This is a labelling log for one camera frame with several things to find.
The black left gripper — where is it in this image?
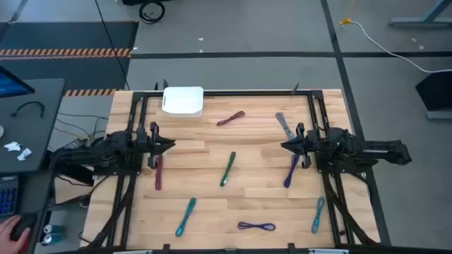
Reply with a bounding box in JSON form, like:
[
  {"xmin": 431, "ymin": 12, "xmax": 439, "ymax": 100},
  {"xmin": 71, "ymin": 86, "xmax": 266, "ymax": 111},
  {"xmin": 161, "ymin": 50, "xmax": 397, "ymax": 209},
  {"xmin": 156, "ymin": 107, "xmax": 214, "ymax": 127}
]
[{"xmin": 136, "ymin": 121, "xmax": 177, "ymax": 170}]

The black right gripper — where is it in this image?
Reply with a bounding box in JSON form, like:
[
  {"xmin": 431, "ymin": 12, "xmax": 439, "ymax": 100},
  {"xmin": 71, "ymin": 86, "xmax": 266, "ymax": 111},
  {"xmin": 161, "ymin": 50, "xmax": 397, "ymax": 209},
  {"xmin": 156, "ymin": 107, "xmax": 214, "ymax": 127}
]
[{"xmin": 280, "ymin": 122, "xmax": 321, "ymax": 170}]

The white plastic bin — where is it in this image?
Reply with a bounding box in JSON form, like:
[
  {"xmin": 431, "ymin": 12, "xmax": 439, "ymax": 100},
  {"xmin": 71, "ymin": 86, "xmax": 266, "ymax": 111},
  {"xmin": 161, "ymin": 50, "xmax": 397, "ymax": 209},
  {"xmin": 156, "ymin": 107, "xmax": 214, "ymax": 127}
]
[{"xmin": 161, "ymin": 86, "xmax": 205, "ymax": 119}]

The dark grey desk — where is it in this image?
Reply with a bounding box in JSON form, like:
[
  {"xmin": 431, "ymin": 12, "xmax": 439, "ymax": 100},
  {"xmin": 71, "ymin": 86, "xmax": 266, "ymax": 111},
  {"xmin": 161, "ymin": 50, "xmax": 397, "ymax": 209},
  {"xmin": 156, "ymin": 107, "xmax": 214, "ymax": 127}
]
[{"xmin": 0, "ymin": 78, "xmax": 66, "ymax": 174}]

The teal drink can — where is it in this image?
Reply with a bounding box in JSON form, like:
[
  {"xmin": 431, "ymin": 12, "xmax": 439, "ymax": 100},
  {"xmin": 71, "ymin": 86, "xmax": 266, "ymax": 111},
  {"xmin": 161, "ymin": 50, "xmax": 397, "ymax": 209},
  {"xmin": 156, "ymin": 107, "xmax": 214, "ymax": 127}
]
[
  {"xmin": 42, "ymin": 233, "xmax": 67, "ymax": 246},
  {"xmin": 42, "ymin": 224, "xmax": 67, "ymax": 235}
]

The white paper scrap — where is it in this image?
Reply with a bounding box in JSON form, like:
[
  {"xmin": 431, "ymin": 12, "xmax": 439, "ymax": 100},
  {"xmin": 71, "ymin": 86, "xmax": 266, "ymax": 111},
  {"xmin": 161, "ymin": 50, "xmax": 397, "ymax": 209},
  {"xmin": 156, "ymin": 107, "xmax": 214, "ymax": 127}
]
[
  {"xmin": 3, "ymin": 141, "xmax": 23, "ymax": 153},
  {"xmin": 16, "ymin": 147, "xmax": 33, "ymax": 162}
]

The black hazard-striped floor mat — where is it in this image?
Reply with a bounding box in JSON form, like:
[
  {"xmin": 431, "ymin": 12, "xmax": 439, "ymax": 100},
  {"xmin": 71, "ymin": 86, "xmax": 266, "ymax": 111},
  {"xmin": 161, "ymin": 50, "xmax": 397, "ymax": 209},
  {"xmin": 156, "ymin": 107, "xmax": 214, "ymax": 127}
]
[{"xmin": 0, "ymin": 20, "xmax": 140, "ymax": 97}]

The black floor stand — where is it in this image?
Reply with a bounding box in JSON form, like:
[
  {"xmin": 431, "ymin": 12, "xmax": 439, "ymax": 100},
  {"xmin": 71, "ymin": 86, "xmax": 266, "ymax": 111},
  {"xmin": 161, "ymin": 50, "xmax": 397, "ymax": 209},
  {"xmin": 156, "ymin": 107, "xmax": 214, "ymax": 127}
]
[{"xmin": 415, "ymin": 71, "xmax": 452, "ymax": 121}]

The black computer mouse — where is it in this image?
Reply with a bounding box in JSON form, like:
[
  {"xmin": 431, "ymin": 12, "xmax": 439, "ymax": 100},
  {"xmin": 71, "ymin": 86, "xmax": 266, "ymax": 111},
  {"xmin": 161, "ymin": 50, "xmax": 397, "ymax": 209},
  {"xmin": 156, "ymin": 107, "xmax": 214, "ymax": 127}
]
[{"xmin": 10, "ymin": 212, "xmax": 39, "ymax": 241}]

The laptop screen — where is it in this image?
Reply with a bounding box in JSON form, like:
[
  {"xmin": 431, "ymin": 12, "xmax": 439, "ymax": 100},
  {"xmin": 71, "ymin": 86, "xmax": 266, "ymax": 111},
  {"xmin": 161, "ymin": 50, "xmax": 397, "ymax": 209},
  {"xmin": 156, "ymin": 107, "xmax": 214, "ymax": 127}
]
[{"xmin": 0, "ymin": 66, "xmax": 36, "ymax": 99}]

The blue backlit keyboard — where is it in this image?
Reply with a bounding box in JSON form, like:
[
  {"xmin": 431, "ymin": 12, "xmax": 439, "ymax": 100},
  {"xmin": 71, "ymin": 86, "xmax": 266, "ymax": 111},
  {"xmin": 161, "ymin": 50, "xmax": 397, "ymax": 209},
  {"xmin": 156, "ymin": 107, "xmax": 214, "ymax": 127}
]
[{"xmin": 0, "ymin": 175, "xmax": 20, "ymax": 217}]

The blue-grey table leg base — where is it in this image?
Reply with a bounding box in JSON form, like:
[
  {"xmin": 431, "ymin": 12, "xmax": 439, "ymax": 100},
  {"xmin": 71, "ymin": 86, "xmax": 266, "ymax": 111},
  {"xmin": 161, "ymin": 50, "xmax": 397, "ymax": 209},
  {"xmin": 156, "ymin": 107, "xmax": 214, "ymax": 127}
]
[{"xmin": 388, "ymin": 0, "xmax": 452, "ymax": 30}]

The person's hand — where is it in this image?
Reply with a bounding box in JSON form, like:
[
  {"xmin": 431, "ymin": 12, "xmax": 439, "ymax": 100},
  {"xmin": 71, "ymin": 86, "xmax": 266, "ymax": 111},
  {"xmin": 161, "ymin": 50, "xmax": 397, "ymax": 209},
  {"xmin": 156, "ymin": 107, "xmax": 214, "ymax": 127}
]
[{"xmin": 0, "ymin": 214, "xmax": 32, "ymax": 254}]

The grey hair tie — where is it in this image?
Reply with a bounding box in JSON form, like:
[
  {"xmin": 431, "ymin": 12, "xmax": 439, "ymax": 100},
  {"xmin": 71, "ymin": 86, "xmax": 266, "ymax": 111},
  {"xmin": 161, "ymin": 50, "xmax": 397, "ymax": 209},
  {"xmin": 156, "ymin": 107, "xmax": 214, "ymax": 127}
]
[{"xmin": 275, "ymin": 112, "xmax": 296, "ymax": 140}]

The green hair tie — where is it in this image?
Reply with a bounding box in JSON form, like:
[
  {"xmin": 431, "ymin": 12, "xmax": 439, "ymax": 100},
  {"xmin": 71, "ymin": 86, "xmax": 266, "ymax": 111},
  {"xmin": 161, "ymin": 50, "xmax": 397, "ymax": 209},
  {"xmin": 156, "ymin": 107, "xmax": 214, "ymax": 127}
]
[{"xmin": 219, "ymin": 151, "xmax": 237, "ymax": 188}]

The maroon hair tie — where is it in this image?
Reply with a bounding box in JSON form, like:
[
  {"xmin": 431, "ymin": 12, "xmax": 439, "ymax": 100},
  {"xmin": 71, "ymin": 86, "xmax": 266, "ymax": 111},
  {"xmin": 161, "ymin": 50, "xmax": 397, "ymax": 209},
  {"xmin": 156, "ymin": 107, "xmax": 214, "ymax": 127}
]
[{"xmin": 216, "ymin": 110, "xmax": 246, "ymax": 127}]

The black aluminium rig frame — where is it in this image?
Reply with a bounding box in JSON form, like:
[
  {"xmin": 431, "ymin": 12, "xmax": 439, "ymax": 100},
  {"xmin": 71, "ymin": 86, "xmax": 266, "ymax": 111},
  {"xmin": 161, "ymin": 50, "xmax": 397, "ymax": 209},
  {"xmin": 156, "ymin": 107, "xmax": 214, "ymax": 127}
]
[{"xmin": 83, "ymin": 81, "xmax": 393, "ymax": 254}]

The loose wire bundle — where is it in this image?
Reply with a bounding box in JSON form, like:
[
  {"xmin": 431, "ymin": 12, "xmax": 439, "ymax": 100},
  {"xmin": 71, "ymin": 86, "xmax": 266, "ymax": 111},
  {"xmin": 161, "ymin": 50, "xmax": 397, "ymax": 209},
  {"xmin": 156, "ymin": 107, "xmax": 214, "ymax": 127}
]
[{"xmin": 52, "ymin": 111, "xmax": 109, "ymax": 149}]

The long black floor cable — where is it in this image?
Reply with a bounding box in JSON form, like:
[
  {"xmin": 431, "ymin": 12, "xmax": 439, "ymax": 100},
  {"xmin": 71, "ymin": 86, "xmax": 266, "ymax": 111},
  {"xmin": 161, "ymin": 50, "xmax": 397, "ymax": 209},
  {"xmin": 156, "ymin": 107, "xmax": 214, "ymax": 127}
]
[{"xmin": 94, "ymin": 0, "xmax": 131, "ymax": 91}]

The coiled black cable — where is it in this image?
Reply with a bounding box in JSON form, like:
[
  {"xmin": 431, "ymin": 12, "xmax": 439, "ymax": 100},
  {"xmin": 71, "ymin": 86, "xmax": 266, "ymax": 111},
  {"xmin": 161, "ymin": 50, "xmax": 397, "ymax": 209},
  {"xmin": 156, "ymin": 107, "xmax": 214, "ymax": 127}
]
[{"xmin": 138, "ymin": 0, "xmax": 166, "ymax": 25}]

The white floor cable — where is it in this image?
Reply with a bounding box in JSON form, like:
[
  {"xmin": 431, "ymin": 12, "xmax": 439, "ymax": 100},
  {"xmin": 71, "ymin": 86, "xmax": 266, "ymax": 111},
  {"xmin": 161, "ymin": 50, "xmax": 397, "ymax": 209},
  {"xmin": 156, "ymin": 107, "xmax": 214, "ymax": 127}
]
[{"xmin": 347, "ymin": 20, "xmax": 452, "ymax": 75}]

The short black cable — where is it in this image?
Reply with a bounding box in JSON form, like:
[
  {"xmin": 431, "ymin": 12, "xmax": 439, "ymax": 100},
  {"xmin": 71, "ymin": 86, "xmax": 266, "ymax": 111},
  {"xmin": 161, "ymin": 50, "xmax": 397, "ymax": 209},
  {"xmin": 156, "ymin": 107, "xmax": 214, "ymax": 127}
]
[{"xmin": 10, "ymin": 101, "xmax": 46, "ymax": 119}]

